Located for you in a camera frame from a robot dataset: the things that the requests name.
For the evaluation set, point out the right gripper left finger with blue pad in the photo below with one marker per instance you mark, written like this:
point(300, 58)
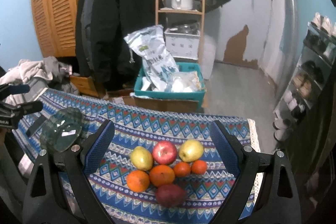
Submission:
point(45, 200)

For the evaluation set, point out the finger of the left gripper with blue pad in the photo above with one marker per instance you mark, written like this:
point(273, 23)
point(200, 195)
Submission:
point(26, 107)
point(6, 90)

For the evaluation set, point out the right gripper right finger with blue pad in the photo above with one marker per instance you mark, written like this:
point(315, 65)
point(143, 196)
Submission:
point(277, 201)

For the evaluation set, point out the small mandarin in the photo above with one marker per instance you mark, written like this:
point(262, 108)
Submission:
point(182, 169)
point(199, 167)

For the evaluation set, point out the dark glass fruit bowl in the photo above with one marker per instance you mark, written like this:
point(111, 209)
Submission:
point(61, 130)

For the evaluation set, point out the yellow green pear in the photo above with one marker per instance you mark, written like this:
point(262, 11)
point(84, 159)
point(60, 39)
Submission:
point(191, 150)

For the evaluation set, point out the large orange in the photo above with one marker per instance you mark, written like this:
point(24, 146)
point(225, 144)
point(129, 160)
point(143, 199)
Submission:
point(161, 175)
point(138, 181)

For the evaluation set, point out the dark red apple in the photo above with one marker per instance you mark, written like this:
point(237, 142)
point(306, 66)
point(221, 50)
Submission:
point(170, 195)

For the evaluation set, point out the black smartphone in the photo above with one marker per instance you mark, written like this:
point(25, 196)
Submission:
point(35, 126)

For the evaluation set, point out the pile of grey white clothes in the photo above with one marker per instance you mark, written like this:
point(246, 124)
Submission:
point(38, 75)

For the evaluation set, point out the wooden drawer unit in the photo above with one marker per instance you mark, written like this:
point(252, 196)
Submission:
point(85, 85)

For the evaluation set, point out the cardboard box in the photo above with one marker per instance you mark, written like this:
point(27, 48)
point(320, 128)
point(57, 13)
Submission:
point(180, 106)

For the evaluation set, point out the clear plastic bag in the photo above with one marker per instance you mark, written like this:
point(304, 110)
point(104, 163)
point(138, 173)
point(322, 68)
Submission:
point(184, 82)

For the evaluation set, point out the blue patterned tablecloth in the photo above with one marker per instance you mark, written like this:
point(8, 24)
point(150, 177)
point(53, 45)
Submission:
point(134, 127)

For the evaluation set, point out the teal plastic bin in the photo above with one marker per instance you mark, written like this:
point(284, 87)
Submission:
point(191, 96)

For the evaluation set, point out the white trash bin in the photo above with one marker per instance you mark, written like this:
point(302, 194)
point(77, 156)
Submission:
point(208, 56)

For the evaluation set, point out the white blue rice bag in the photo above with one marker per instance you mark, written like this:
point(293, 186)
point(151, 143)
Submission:
point(157, 62)

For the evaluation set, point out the white patterned storage box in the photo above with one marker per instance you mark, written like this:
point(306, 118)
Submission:
point(183, 46)

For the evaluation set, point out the shoe rack with shoes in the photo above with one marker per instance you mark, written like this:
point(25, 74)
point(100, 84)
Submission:
point(309, 77)

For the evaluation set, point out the glass lidded pot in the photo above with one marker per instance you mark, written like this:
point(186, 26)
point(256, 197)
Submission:
point(190, 27)

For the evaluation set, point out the black hanging jacket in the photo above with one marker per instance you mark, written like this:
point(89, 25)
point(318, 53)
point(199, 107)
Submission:
point(101, 51)

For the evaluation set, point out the wooden shelf rack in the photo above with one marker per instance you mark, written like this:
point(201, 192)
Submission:
point(181, 11)

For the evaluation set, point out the white cooking pot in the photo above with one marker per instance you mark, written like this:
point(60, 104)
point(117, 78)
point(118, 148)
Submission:
point(184, 4)

